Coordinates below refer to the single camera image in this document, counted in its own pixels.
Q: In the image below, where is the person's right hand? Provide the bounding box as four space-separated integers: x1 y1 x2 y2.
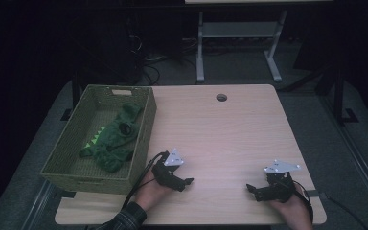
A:
267 182 314 230

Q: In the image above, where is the green plush dinosaur pet costume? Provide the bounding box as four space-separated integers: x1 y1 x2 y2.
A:
78 102 145 173

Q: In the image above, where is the black metal stand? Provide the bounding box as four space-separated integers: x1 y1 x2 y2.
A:
59 68 81 123
314 61 360 127

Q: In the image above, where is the tangle of floor cables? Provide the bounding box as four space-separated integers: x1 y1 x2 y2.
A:
133 33 199 86

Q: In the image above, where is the black floor cable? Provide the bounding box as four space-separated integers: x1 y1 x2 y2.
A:
326 195 363 230

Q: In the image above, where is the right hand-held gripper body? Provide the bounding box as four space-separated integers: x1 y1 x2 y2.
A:
262 159 302 204

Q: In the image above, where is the hand-held gripper black cable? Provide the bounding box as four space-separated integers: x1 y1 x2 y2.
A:
291 180 315 224
121 150 171 210

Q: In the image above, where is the person's left hand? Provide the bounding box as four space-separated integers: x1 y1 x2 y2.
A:
133 173 174 212

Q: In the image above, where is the metal floor rail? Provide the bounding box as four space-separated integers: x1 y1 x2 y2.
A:
318 94 368 222
20 179 57 230

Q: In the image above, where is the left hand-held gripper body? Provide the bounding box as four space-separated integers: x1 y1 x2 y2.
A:
151 148 186 190

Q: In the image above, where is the green woven basket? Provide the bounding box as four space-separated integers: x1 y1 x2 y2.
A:
39 83 158 196

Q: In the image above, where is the grey table edge bracket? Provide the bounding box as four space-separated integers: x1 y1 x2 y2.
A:
306 189 329 199

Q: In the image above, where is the white metal table frame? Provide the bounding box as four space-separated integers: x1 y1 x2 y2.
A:
184 0 334 83

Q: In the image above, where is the right hand-held gripper black cable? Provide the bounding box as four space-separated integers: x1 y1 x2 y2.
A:
291 180 315 224

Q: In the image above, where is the left hand-held gripper black cable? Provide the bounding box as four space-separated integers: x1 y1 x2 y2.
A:
121 150 171 210

